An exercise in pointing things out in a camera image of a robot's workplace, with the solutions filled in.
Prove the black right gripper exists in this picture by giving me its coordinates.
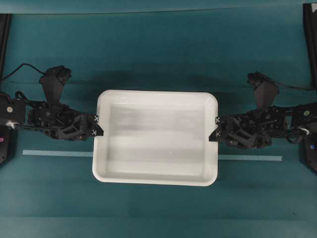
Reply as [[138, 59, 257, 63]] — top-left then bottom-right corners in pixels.
[[209, 106, 287, 149]]

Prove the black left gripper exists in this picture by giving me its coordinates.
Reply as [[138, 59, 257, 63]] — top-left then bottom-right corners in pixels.
[[27, 103, 104, 141]]

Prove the white plastic tray case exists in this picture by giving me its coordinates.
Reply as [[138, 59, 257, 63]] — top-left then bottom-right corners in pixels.
[[92, 90, 218, 186]]

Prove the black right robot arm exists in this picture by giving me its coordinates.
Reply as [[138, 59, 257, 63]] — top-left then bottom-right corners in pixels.
[[209, 103, 317, 172]]

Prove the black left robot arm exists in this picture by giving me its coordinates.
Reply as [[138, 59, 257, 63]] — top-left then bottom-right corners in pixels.
[[0, 91, 104, 163]]

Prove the light blue tape strip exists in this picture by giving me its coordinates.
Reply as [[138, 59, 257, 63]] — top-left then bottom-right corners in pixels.
[[22, 150, 282, 162]]

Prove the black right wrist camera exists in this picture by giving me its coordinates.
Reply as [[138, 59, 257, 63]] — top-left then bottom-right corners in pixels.
[[247, 72, 279, 109]]

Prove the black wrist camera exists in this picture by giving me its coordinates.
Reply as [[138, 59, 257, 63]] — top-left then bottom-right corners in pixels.
[[247, 72, 279, 109], [39, 65, 71, 104]]

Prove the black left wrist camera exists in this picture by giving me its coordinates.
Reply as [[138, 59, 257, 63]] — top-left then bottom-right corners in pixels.
[[39, 65, 71, 104]]

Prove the black right camera cable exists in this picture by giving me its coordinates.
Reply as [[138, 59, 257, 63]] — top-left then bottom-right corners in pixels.
[[266, 78, 317, 91]]

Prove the black camera cable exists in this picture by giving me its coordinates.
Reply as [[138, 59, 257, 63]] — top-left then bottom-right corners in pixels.
[[266, 78, 317, 91], [0, 63, 47, 81]]

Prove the black left camera cable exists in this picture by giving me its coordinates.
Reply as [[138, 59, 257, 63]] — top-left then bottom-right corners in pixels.
[[0, 63, 47, 81]]

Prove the black left frame post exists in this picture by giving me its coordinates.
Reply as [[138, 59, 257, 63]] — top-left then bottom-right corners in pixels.
[[0, 13, 12, 76]]

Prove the black frame post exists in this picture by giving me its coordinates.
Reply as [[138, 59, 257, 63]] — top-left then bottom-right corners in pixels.
[[303, 2, 317, 88], [0, 13, 12, 76]]

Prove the black right frame post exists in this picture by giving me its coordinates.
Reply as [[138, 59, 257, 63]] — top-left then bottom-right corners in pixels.
[[303, 2, 317, 88]]

